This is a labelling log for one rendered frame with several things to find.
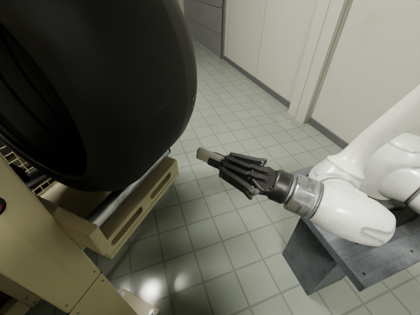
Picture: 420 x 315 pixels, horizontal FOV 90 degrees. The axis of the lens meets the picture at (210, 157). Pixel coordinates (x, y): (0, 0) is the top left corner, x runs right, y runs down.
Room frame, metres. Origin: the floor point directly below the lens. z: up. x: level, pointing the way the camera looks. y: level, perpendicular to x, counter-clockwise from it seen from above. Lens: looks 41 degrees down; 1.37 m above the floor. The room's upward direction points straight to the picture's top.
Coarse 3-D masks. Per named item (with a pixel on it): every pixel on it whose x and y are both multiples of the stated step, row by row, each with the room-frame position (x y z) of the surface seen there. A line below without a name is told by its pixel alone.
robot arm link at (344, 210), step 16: (336, 192) 0.28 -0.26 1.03; (352, 192) 0.28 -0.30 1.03; (320, 208) 0.26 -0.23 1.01; (336, 208) 0.25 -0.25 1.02; (352, 208) 0.25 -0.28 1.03; (368, 208) 0.25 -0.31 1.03; (384, 208) 0.25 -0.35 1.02; (320, 224) 0.24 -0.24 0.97; (336, 224) 0.23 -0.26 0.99; (352, 224) 0.22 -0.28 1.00; (368, 224) 0.22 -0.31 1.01; (384, 224) 0.22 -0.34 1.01; (352, 240) 0.21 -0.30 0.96; (368, 240) 0.21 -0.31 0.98; (384, 240) 0.21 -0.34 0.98
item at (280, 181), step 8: (272, 176) 0.35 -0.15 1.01; (280, 176) 0.32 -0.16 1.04; (288, 176) 0.32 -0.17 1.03; (256, 184) 0.32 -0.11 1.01; (264, 184) 0.32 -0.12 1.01; (272, 184) 0.32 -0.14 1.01; (280, 184) 0.31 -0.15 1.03; (288, 184) 0.31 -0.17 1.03; (264, 192) 0.31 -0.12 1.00; (272, 192) 0.30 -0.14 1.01; (280, 192) 0.30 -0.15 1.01; (288, 192) 0.29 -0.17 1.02; (272, 200) 0.30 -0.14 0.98; (280, 200) 0.29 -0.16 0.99
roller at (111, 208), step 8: (168, 152) 0.57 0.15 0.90; (160, 160) 0.53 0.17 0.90; (152, 168) 0.49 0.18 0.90; (144, 176) 0.45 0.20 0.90; (136, 184) 0.42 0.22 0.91; (112, 192) 0.37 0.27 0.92; (120, 192) 0.37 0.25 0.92; (128, 192) 0.38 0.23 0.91; (104, 200) 0.35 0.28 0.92; (112, 200) 0.35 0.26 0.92; (120, 200) 0.36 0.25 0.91; (96, 208) 0.32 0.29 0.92; (104, 208) 0.32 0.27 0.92; (112, 208) 0.33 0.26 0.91; (88, 216) 0.30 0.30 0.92; (96, 216) 0.30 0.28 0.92; (104, 216) 0.31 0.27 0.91
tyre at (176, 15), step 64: (0, 0) 0.32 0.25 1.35; (64, 0) 0.32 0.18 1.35; (128, 0) 0.39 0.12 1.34; (0, 64) 0.63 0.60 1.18; (64, 64) 0.29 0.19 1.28; (128, 64) 0.33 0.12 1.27; (192, 64) 0.48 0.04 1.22; (0, 128) 0.47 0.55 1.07; (64, 128) 0.61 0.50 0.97; (128, 128) 0.30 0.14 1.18
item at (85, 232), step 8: (40, 200) 0.33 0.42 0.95; (48, 208) 0.30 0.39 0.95; (56, 208) 0.30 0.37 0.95; (56, 216) 0.28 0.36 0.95; (64, 216) 0.28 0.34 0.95; (72, 216) 0.28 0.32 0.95; (64, 224) 0.26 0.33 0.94; (72, 224) 0.26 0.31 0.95; (80, 224) 0.26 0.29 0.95; (88, 224) 0.26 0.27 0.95; (96, 224) 0.27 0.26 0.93; (72, 232) 0.26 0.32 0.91; (80, 232) 0.24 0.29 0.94; (88, 232) 0.24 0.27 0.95; (96, 232) 0.24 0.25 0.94; (80, 240) 0.25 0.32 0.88; (88, 240) 0.24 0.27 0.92; (96, 240) 0.24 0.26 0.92; (104, 240) 0.25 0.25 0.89; (96, 248) 0.23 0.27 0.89; (104, 248) 0.24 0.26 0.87
